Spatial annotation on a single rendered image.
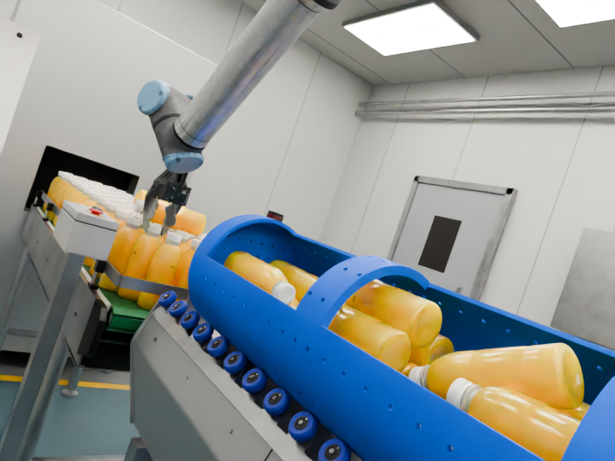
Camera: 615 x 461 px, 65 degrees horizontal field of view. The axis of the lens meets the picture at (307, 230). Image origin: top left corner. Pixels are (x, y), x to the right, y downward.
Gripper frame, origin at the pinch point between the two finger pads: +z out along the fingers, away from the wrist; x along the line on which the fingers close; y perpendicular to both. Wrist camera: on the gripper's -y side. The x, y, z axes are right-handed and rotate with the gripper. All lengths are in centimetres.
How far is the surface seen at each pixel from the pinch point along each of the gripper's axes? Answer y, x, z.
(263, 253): 32.9, 15.1, -4.5
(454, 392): 98, 5, -1
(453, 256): -161, 351, -37
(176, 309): 26.8, 1.5, 14.1
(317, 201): -384, 337, -55
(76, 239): 7.9, -19.7, 6.7
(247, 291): 58, -2, 0
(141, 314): 12.0, -0.2, 20.7
